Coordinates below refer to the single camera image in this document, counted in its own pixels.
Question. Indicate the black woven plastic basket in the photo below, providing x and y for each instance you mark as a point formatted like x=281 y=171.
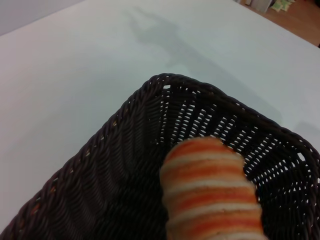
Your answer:
x=120 y=175

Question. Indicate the orange striped bread roll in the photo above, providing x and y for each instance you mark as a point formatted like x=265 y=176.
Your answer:
x=212 y=192

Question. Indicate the white box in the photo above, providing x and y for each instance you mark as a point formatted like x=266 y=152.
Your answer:
x=257 y=3

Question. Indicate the green yellow packets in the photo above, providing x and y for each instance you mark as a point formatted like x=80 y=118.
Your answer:
x=281 y=4

